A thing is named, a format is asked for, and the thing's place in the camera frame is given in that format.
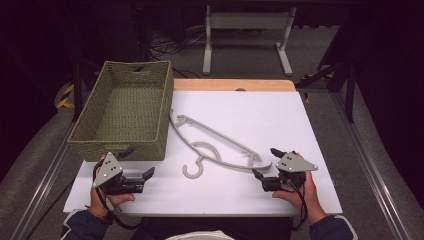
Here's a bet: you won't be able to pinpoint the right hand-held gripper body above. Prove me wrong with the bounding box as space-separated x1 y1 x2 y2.
261 152 319 193

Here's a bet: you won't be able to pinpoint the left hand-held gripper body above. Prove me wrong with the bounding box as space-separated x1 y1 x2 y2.
92 151 145 196

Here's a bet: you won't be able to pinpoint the grey plastic clothes hanger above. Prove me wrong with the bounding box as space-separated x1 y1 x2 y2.
168 108 273 180

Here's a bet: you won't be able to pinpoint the green woven basket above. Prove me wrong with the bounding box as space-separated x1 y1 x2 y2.
67 60 175 163

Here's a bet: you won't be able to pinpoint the person's left hand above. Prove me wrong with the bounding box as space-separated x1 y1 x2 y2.
89 154 136 220

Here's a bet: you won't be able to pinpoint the person's right hand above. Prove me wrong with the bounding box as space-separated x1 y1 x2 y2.
272 152 327 225

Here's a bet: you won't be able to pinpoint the white table board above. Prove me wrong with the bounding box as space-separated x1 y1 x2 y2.
62 90 344 218

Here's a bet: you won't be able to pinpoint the yellow black hazard tape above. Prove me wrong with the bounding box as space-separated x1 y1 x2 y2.
55 83 76 110

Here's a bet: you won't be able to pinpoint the black metal stand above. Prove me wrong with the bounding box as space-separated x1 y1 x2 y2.
295 58 357 124

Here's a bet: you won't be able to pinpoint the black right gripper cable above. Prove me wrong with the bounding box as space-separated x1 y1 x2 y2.
289 179 309 232

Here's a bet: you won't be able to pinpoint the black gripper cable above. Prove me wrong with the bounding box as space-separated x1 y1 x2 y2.
93 159 145 232
289 179 309 232

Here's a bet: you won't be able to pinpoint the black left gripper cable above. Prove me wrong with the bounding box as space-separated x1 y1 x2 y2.
93 159 145 232

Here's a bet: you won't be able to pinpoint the metal floor rail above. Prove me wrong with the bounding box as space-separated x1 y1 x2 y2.
331 91 424 240
9 121 77 240

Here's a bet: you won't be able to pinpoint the black floor cables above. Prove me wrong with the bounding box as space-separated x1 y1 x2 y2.
148 25 208 79

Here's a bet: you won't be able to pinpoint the white metal desk frame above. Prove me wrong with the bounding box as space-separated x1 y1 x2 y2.
202 4 298 77

